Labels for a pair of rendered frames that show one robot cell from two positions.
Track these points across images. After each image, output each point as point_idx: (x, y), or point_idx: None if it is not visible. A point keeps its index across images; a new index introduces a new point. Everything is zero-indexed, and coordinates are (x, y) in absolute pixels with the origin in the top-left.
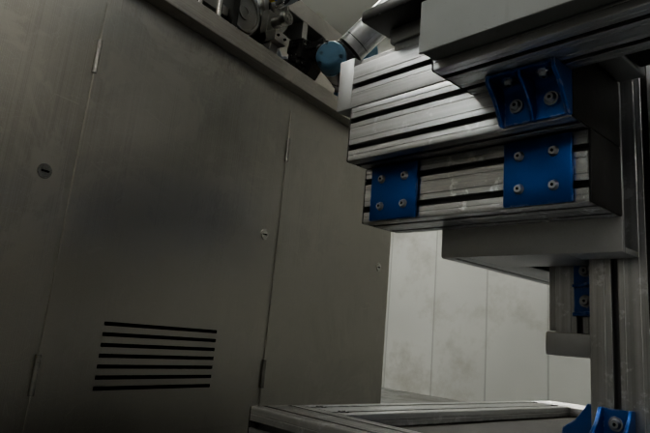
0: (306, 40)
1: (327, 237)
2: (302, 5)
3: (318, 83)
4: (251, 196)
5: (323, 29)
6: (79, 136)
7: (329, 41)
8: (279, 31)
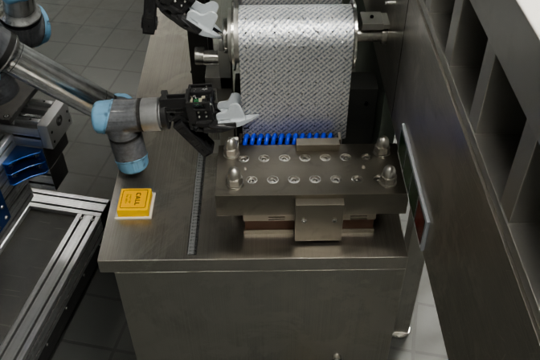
0: (188, 87)
1: None
2: None
3: (473, 251)
4: None
5: (529, 83)
6: None
7: (537, 141)
8: (206, 69)
